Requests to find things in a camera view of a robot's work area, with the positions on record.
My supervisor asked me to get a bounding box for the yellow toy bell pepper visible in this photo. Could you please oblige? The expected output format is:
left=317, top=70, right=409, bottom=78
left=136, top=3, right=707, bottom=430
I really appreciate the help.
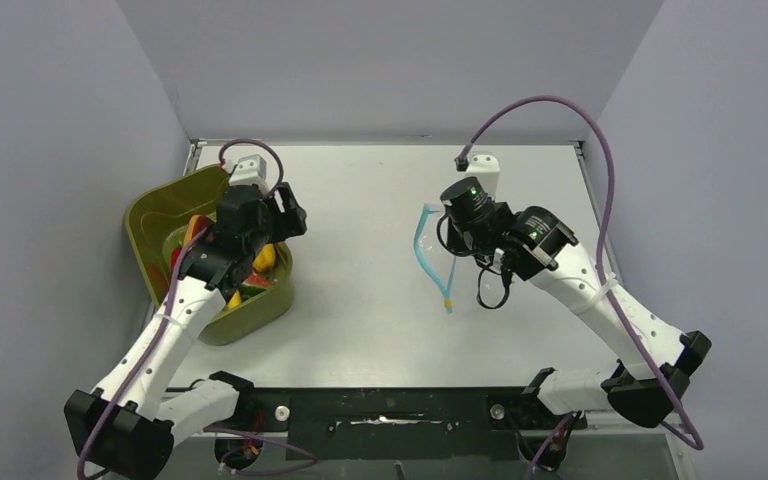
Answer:
left=226, top=244, right=276, bottom=310

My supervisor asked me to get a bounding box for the olive green plastic bin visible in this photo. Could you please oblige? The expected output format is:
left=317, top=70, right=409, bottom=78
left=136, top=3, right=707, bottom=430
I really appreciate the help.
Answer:
left=125, top=165, right=296, bottom=346

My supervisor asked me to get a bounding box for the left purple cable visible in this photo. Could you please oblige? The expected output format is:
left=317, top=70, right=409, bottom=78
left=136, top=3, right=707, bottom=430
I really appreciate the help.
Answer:
left=75, top=139, right=285, bottom=480

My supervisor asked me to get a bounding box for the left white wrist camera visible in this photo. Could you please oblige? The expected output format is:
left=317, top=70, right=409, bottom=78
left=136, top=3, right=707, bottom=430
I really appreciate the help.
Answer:
left=225, top=154, right=270, bottom=196

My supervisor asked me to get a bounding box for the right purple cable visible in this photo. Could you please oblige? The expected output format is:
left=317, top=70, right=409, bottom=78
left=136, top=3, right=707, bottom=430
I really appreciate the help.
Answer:
left=455, top=95, right=705, bottom=452

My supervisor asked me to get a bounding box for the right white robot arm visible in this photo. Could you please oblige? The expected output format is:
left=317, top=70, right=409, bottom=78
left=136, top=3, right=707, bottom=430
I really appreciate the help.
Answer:
left=440, top=176, right=712, bottom=428

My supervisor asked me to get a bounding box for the clear zip top bag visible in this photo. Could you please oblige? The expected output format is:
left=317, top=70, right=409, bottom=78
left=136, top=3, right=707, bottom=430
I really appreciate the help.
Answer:
left=413, top=203, right=457, bottom=314

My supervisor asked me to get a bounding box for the purple cable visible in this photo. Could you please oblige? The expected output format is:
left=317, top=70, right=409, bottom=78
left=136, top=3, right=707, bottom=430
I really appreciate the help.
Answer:
left=75, top=139, right=285, bottom=480
left=455, top=95, right=705, bottom=452

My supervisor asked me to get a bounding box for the toy watermelon slice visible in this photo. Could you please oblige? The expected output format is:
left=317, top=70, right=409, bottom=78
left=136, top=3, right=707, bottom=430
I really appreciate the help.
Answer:
left=239, top=271, right=273, bottom=301

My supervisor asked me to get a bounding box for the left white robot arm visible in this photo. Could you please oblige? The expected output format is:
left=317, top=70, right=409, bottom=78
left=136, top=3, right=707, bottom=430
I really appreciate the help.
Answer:
left=64, top=182, right=307, bottom=479

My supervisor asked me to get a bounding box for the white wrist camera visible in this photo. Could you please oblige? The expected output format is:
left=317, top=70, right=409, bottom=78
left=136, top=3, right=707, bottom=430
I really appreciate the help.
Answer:
left=225, top=154, right=270, bottom=196
left=464, top=153, right=501, bottom=198

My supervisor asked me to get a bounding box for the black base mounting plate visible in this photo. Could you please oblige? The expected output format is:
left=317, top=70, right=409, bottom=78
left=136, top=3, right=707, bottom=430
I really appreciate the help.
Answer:
left=219, top=387, right=561, bottom=461

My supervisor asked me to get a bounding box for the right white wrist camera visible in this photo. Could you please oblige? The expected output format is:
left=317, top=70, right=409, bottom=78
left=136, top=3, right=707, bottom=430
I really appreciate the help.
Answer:
left=464, top=153, right=501, bottom=198

